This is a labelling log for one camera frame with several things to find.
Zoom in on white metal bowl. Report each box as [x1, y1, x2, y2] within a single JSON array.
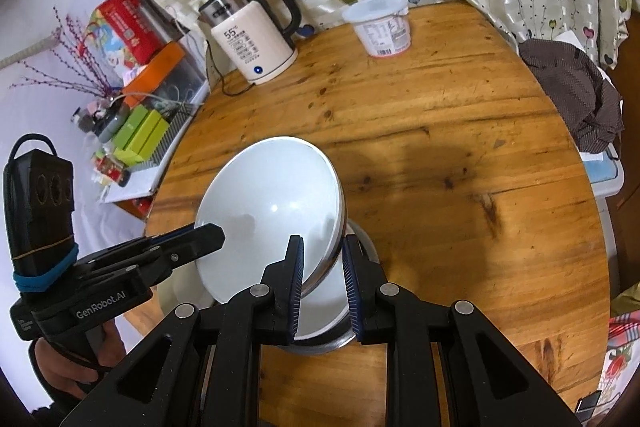
[[195, 136, 346, 303]]

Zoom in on green box stack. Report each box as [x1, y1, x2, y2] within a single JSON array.
[[112, 105, 169, 167]]

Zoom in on white electric kettle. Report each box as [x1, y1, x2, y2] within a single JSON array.
[[198, 0, 302, 84]]

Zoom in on grey handheld device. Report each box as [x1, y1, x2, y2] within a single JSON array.
[[92, 100, 130, 143]]

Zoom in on red snack bag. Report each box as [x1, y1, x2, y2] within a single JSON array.
[[79, 0, 163, 76]]

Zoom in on stacked bowls underneath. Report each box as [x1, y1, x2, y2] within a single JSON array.
[[291, 217, 355, 355]]

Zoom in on black kettle power cord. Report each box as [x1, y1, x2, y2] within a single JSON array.
[[204, 38, 262, 98]]

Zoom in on purple dried flower branches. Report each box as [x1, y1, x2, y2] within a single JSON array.
[[10, 6, 122, 98]]

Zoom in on orange lidded box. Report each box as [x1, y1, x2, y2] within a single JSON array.
[[122, 42, 205, 108]]

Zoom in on white plastic tub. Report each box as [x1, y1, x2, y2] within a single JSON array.
[[342, 0, 411, 58]]

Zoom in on striped storage tray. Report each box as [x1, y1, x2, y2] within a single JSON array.
[[131, 104, 200, 171]]

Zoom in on red small package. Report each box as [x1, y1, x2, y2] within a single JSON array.
[[93, 154, 130, 186]]

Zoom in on white cable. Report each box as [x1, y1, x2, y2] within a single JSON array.
[[106, 90, 202, 113]]

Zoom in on brown crumpled cloth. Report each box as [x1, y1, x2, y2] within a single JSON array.
[[518, 39, 624, 154]]

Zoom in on person's left hand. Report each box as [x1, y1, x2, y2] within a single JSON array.
[[32, 320, 126, 399]]

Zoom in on light blue stool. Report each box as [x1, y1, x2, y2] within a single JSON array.
[[579, 143, 625, 198]]

